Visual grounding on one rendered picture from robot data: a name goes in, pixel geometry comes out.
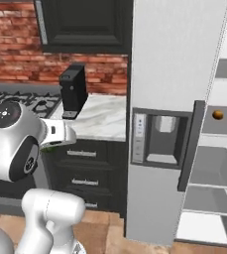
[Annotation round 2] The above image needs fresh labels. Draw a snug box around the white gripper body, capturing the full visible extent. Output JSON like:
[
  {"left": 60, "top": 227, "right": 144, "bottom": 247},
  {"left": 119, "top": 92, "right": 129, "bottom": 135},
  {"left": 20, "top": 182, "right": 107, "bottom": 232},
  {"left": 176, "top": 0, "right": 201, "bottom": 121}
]
[{"left": 39, "top": 120, "right": 77, "bottom": 151}]

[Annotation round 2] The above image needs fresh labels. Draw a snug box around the dark upper cupboard door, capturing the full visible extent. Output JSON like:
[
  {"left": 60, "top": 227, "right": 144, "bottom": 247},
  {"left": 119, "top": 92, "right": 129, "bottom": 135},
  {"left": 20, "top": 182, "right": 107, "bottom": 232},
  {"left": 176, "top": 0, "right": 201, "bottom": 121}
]
[{"left": 34, "top": 0, "right": 133, "bottom": 55}]

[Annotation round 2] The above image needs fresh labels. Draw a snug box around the grey fridge door with dispenser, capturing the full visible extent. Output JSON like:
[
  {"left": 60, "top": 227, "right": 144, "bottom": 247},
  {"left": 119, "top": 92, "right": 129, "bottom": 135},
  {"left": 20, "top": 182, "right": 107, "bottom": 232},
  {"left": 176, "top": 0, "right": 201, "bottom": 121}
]
[{"left": 125, "top": 0, "right": 227, "bottom": 246}]

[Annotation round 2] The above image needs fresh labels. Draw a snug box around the grey fridge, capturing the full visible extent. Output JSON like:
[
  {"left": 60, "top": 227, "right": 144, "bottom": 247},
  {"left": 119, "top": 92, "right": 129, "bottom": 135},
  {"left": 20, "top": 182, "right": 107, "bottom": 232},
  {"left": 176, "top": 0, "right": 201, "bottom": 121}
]
[{"left": 124, "top": 0, "right": 227, "bottom": 254}]

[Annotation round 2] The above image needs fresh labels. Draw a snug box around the small orange-brown round fruit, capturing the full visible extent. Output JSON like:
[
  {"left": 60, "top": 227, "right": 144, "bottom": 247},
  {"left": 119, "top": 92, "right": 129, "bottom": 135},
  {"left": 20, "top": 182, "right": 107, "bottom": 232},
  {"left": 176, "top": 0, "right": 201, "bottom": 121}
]
[{"left": 212, "top": 109, "right": 225, "bottom": 121}]

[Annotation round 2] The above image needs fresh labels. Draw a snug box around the dark drawer front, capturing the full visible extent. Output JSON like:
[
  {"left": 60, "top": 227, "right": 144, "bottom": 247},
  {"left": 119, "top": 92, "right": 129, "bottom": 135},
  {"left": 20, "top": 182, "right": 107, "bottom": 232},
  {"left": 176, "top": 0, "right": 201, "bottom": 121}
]
[
  {"left": 72, "top": 191, "right": 127, "bottom": 213},
  {"left": 49, "top": 164, "right": 127, "bottom": 194},
  {"left": 51, "top": 139, "right": 128, "bottom": 168}
]

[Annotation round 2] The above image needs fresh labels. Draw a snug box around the black coffee machine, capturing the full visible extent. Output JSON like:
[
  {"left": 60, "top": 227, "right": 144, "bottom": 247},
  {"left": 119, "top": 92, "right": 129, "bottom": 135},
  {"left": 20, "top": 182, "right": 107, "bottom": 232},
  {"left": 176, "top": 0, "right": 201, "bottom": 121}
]
[{"left": 58, "top": 63, "right": 89, "bottom": 120}]

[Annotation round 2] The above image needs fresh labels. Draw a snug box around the black gas hob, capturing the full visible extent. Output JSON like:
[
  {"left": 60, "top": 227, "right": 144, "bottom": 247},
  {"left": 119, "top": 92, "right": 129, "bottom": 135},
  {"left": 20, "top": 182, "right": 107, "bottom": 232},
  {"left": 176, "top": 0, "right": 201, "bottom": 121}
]
[{"left": 0, "top": 90, "right": 62, "bottom": 131}]

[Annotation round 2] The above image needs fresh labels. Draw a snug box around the black oven front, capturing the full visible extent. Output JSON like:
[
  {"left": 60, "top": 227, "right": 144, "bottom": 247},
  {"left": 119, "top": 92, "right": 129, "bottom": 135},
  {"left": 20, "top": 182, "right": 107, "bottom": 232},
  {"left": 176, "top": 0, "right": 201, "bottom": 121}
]
[{"left": 0, "top": 175, "right": 48, "bottom": 200}]

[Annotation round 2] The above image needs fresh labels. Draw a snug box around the silver drawer handle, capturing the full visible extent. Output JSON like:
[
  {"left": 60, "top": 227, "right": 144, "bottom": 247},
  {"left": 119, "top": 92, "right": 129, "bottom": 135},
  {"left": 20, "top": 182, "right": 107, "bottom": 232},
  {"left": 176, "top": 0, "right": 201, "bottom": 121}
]
[
  {"left": 70, "top": 178, "right": 100, "bottom": 187},
  {"left": 66, "top": 150, "right": 98, "bottom": 158},
  {"left": 84, "top": 201, "right": 99, "bottom": 209}
]

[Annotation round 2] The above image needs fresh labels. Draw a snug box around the dark fridge door handle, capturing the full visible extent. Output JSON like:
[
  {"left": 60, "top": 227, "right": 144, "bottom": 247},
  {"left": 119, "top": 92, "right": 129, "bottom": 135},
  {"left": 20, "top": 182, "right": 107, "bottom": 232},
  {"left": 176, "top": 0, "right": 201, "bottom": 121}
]
[{"left": 176, "top": 100, "right": 207, "bottom": 192}]

